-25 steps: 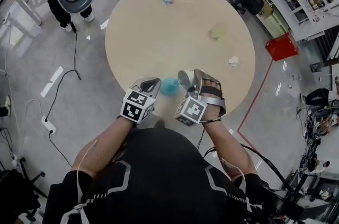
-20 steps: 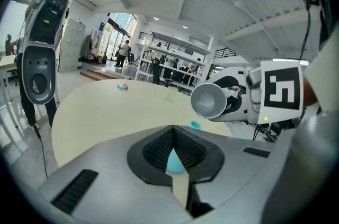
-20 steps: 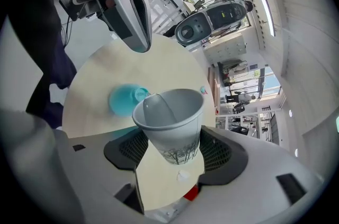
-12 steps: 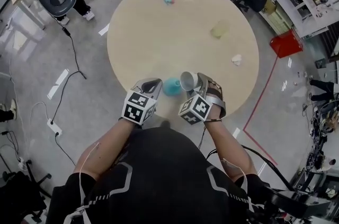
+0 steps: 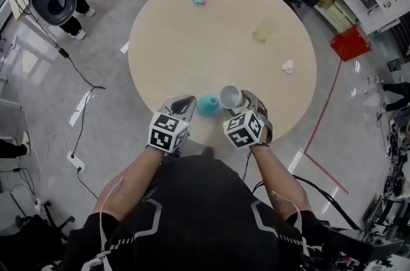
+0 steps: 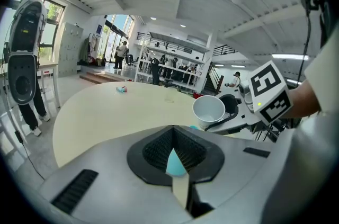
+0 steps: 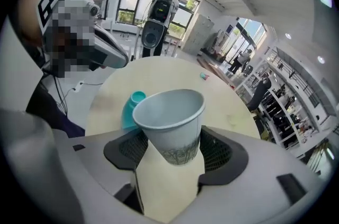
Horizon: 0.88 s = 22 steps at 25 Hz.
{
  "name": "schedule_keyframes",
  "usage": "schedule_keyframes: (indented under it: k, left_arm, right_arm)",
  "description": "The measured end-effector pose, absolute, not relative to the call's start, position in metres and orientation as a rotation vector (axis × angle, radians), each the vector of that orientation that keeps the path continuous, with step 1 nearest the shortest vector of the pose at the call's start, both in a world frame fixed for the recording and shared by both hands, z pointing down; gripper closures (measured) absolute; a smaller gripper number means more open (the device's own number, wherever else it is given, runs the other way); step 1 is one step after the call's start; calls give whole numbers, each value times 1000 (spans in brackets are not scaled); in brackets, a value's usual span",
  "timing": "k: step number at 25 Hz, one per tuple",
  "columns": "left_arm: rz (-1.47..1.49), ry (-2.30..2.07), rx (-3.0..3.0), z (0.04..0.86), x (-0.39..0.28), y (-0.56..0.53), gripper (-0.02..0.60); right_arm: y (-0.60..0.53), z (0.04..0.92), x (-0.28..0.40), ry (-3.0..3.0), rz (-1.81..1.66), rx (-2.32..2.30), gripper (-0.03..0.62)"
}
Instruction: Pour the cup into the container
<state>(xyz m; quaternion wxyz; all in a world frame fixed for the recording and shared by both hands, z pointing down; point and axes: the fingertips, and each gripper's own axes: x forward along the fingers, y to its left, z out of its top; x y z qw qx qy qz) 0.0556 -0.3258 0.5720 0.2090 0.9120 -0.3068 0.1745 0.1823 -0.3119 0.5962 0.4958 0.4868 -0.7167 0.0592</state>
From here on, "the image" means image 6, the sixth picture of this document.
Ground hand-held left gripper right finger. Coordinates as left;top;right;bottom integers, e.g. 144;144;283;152
173;124;337;224

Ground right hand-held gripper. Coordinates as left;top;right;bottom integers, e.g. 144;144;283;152
204;60;292;135

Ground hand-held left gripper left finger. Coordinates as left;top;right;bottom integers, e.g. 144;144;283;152
39;124;193;224

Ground white cup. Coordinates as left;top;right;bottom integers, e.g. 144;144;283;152
192;95;226;130

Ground teal flask bottle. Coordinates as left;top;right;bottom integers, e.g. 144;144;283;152
165;125;199;177

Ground person's right forearm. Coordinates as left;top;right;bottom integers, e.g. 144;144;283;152
287;78;323;120

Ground dark staircase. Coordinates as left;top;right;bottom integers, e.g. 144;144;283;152
205;44;239;94

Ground clear plastic cup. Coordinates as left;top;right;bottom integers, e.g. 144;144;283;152
164;89;177;104

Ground long ceiling light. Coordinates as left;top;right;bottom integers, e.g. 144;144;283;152
272;53;309;61

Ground white shelf unit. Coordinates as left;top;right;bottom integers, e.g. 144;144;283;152
135;32;212;93

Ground wooden steps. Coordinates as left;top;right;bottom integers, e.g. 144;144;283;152
79;70;128;85

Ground clothes rack with coats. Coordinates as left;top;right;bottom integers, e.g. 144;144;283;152
85;33;105;67

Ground white-legged wooden desk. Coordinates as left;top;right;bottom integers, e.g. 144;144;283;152
37;61;61;115

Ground grey locker cabinet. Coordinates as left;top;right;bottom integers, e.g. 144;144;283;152
58;22;84;78

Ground white and black backpack rig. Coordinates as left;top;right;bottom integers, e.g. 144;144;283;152
7;2;43;106

